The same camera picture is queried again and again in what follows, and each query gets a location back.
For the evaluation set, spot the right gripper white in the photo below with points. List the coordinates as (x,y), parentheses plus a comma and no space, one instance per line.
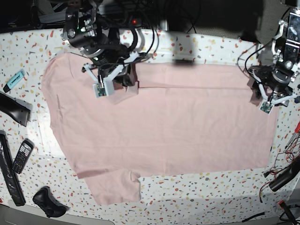
(106,79)

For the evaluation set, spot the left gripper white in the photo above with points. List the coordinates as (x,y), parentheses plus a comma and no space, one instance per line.
(272,86)

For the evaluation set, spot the pink T-shirt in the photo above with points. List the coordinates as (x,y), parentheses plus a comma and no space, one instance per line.
(177,119)

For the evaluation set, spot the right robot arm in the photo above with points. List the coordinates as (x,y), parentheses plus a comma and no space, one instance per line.
(109,43)

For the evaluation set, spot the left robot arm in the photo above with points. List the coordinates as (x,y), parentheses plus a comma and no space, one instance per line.
(285,45)

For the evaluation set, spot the black cylindrical tool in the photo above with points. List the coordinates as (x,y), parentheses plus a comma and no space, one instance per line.
(286,176)

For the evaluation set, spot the terrazzo pattern table cover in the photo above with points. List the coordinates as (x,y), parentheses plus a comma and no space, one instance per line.
(206,197)

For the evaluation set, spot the small black red tool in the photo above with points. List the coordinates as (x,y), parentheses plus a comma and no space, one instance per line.
(290,216)

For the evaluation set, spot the turquoise highlighter pen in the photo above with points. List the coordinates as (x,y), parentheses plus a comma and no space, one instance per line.
(14,80)

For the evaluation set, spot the black game controller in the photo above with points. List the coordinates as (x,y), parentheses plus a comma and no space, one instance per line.
(44,199)

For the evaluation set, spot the long black bar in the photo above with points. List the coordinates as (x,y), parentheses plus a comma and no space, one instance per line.
(8,173)

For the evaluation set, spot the red handled screwdriver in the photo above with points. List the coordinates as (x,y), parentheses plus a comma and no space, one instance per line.
(296,131)

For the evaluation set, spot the black cordless phone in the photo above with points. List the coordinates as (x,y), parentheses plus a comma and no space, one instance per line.
(22,156)

